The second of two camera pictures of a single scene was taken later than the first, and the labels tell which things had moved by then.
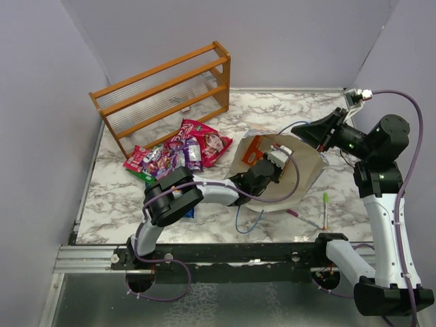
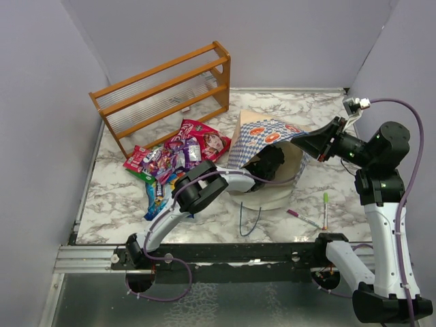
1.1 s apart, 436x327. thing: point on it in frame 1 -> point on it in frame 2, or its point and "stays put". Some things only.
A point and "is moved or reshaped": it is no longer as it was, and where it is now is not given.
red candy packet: [133, 162] stays put
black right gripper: [319, 131] -> [319, 142]
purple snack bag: [187, 153] stays put
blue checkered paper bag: [306, 165] is moved or reshaped
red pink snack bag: [212, 143] stays put
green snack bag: [143, 176] stays put
